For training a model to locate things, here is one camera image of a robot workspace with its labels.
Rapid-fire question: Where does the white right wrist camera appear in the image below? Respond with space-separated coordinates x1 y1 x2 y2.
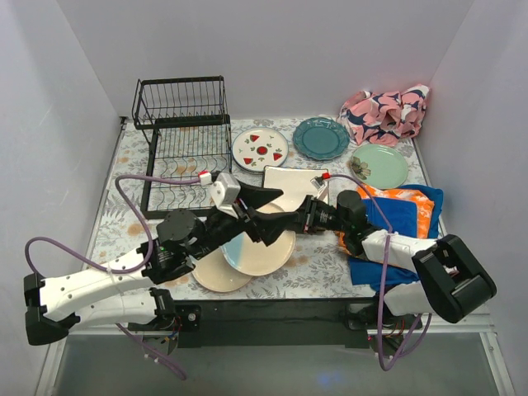
311 172 330 204

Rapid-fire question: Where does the orange white cloth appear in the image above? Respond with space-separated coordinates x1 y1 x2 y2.
356 185 443 239

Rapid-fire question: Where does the cream blue leaf plate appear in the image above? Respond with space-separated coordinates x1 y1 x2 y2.
192 248 253 293

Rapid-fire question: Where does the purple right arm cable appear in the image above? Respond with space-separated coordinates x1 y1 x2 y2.
325 172 432 371

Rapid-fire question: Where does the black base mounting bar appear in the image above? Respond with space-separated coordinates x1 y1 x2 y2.
127 297 409 350

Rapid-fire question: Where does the white blue striped plate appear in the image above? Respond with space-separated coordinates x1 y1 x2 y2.
235 161 265 174

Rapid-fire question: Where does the blue cloth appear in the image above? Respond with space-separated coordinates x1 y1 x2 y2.
347 184 444 293

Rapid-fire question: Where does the floral table mat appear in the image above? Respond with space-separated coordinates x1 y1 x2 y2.
92 117 432 300

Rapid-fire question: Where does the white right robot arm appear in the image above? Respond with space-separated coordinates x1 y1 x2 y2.
288 190 497 328

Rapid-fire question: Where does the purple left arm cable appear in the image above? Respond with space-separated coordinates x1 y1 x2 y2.
24 171 211 380

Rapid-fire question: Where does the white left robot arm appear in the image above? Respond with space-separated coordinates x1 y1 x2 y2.
24 181 304 346

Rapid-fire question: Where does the pink navy patterned cloth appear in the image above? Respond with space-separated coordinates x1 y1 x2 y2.
337 84 431 147

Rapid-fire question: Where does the black wire dish rack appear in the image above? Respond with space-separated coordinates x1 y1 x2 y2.
132 75 232 219

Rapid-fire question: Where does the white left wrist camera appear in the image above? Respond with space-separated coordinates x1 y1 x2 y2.
198 171 241 219

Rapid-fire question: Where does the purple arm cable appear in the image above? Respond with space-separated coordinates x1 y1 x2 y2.
325 172 432 371
24 171 211 380

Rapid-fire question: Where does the cream round plate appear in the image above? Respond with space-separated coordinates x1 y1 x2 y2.
220 201 296 276

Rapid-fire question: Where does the teal scalloped plate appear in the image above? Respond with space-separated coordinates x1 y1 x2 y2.
292 117 351 161

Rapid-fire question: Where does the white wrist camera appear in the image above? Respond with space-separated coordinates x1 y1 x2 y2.
311 172 330 204
198 171 241 219

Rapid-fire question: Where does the mint green plate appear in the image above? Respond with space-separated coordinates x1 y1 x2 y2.
351 144 408 190

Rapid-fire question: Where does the white green rimmed plate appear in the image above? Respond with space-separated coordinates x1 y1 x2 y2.
232 128 289 170

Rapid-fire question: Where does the cream square plate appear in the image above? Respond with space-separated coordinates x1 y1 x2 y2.
263 166 329 212

